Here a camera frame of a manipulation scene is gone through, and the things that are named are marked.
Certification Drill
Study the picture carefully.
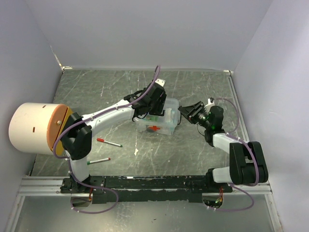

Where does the wrist white camera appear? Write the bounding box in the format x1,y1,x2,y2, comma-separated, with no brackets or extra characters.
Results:
155,78,166,87
204,98,215,111

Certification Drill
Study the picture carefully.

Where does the red cap marker pen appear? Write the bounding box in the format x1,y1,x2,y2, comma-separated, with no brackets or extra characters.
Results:
96,138,123,147

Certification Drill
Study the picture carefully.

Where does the red cross grey disc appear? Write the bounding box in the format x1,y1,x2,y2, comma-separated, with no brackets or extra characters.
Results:
146,126,161,132

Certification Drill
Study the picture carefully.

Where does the green battery pack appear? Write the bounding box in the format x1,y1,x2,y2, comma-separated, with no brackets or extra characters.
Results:
147,116,158,122

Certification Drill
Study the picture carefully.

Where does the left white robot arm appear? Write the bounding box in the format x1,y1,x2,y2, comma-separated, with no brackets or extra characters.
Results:
59,79,167,193

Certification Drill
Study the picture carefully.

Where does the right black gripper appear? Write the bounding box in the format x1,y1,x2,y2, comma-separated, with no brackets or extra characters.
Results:
178,101,211,130

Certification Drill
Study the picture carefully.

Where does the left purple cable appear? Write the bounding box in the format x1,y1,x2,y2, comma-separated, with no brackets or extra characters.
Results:
52,64,162,215

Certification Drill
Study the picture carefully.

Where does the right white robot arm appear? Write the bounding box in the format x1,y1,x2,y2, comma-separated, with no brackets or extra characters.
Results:
178,99,268,192

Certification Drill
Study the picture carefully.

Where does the white cylinder drum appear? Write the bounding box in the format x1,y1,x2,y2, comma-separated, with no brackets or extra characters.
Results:
9,102,73,156

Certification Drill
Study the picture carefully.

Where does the green cap marker pen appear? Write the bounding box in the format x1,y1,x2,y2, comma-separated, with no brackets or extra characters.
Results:
87,158,111,165

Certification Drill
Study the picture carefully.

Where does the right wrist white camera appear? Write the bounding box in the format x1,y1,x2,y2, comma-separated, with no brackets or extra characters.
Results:
204,98,215,111

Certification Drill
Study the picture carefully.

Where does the clear plastic storage box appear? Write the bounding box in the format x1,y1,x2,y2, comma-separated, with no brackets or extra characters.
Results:
133,110,181,135

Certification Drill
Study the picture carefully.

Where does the black mounting base rail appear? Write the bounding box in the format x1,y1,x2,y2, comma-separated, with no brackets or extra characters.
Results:
60,174,232,204

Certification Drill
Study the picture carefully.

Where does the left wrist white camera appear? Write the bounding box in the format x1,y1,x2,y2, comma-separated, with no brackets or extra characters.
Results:
155,78,166,87

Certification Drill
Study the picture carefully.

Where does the teal plaster strip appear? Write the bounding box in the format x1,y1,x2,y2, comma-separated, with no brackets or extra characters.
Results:
166,108,175,123

